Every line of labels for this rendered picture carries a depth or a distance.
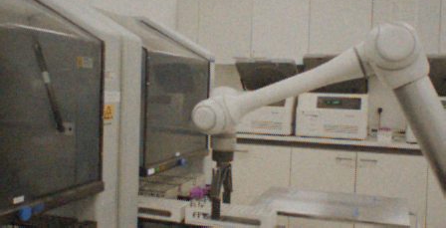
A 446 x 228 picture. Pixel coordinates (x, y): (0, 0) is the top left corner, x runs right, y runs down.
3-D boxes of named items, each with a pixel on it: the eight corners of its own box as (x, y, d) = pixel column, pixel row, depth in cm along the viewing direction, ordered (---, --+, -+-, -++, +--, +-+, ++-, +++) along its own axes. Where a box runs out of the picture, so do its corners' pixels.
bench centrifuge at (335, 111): (294, 136, 384) (297, 52, 382) (306, 131, 443) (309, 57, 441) (365, 141, 367) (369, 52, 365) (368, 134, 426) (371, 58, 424)
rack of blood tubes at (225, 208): (183, 224, 161) (184, 206, 161) (195, 217, 171) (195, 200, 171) (269, 236, 152) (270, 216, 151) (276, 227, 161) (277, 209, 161)
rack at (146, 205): (104, 216, 172) (104, 198, 171) (118, 209, 181) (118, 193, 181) (179, 226, 162) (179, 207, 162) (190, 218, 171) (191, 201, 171)
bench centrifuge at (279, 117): (224, 132, 405) (227, 57, 403) (247, 127, 463) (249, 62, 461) (289, 136, 385) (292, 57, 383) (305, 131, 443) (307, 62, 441)
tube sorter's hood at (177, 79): (25, 165, 180) (28, -4, 178) (112, 148, 237) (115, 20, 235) (146, 177, 163) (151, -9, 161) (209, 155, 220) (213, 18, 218)
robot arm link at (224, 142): (240, 132, 164) (239, 149, 164) (215, 130, 167) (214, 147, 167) (232, 134, 156) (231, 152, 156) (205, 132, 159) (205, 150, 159)
